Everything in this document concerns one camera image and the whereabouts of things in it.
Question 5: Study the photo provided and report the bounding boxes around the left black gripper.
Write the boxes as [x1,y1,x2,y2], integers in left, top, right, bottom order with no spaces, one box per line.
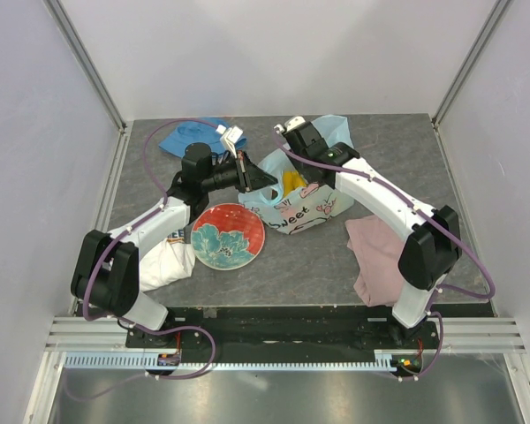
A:
[202,150,277,194]

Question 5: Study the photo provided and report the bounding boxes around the yellow banana bunch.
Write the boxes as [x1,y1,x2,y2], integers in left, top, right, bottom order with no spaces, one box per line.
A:
[282,170,307,197]

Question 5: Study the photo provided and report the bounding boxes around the light blue plastic bag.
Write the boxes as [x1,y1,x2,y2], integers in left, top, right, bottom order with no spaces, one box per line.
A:
[237,114,357,238]

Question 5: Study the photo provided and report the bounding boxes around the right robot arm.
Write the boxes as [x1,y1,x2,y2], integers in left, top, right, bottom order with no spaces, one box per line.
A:
[274,117,461,348]

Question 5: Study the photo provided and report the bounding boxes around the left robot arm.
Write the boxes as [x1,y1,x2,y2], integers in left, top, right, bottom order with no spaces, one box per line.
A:
[71,143,277,347]

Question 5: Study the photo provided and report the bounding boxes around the round fruit plate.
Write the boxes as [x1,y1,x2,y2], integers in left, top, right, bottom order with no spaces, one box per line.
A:
[190,203,265,271]

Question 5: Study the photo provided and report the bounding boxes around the blue bucket hat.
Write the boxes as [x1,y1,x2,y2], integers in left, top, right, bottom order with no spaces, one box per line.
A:
[159,117,230,158]

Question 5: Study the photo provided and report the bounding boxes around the white printed t-shirt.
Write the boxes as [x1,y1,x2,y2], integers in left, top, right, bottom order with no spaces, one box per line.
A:
[140,230,196,292]

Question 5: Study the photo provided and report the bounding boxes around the pink folded cloth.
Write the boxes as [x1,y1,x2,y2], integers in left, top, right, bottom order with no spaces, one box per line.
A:
[344,216,405,307]

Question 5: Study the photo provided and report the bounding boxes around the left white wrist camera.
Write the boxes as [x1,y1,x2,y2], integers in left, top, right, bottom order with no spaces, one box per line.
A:
[216,125,243,157]

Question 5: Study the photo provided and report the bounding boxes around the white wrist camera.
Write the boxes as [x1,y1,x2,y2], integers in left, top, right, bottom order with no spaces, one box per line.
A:
[274,116,307,134]
[216,125,243,157]

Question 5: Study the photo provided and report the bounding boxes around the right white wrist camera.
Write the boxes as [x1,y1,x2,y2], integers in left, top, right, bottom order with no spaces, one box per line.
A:
[274,116,307,134]

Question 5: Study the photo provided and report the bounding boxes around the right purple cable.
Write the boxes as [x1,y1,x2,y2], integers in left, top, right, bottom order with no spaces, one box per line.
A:
[271,127,496,319]

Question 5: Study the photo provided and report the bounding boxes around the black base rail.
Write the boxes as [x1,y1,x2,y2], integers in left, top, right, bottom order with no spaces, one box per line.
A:
[123,304,438,354]

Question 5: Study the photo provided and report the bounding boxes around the white slotted cable duct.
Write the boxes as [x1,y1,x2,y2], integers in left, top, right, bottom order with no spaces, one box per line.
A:
[64,352,397,372]

